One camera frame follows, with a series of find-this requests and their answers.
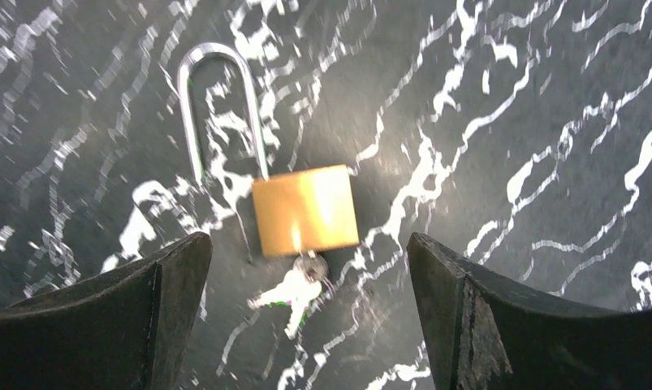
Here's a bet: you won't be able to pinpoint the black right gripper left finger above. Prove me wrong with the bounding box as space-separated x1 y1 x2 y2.
0 232 213 389

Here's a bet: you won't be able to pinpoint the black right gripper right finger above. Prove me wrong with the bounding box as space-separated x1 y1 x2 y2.
407 232 652 389

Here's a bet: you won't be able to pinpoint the silver keys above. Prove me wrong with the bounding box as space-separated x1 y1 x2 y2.
247 269 323 340

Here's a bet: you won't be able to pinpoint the large brass padlock shackle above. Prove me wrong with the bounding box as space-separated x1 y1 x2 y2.
176 42 360 257

